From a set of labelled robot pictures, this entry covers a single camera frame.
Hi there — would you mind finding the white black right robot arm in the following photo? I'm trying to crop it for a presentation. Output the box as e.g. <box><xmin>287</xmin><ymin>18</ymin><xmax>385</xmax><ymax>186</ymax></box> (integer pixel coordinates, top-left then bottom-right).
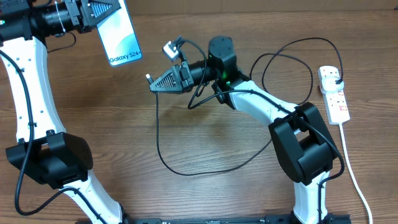
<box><xmin>146</xmin><ymin>35</ymin><xmax>345</xmax><ymax>223</ymax></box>

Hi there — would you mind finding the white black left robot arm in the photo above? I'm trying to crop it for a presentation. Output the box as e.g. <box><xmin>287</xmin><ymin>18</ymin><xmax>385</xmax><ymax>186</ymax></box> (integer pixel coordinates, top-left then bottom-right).
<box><xmin>1</xmin><ymin>0</ymin><xmax>131</xmax><ymax>223</ymax></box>

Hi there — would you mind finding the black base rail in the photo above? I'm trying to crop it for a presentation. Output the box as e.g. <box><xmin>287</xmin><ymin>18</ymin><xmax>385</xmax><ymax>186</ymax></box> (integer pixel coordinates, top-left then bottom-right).
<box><xmin>74</xmin><ymin>213</ymin><xmax>352</xmax><ymax>224</ymax></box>

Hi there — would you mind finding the white charger plug adapter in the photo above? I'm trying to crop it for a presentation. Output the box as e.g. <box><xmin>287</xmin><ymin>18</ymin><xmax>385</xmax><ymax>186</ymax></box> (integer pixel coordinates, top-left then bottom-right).
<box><xmin>320</xmin><ymin>77</ymin><xmax>345</xmax><ymax>94</ymax></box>

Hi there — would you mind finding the white power strip cord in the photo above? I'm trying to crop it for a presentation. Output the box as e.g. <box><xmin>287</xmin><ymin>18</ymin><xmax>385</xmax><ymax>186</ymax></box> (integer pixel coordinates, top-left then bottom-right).
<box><xmin>338</xmin><ymin>122</ymin><xmax>373</xmax><ymax>224</ymax></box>

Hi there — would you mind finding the black samsung smartphone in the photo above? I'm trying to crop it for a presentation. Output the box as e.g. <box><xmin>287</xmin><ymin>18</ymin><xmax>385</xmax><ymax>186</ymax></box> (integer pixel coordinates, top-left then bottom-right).
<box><xmin>96</xmin><ymin>0</ymin><xmax>142</xmax><ymax>67</ymax></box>

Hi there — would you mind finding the white power strip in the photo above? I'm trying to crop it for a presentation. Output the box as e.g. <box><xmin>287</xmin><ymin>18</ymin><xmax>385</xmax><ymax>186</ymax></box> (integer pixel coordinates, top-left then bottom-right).
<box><xmin>318</xmin><ymin>65</ymin><xmax>350</xmax><ymax>125</ymax></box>

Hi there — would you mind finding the black charger cable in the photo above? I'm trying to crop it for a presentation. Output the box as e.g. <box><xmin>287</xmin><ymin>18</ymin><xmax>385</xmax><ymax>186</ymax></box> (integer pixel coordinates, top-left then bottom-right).
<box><xmin>145</xmin><ymin>37</ymin><xmax>345</xmax><ymax>177</ymax></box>

